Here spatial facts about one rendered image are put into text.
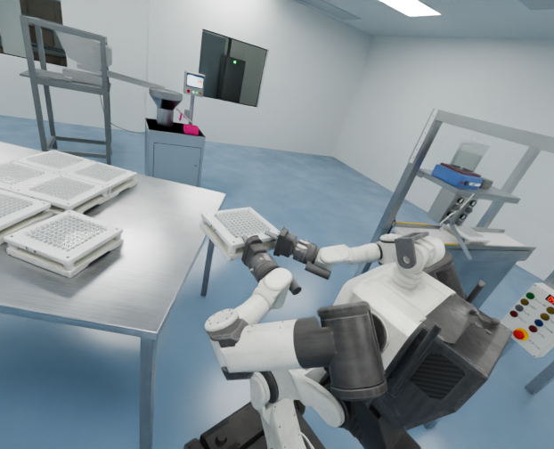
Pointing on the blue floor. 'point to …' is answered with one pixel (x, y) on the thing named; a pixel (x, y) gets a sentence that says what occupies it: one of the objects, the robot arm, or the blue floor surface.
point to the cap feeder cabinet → (173, 153)
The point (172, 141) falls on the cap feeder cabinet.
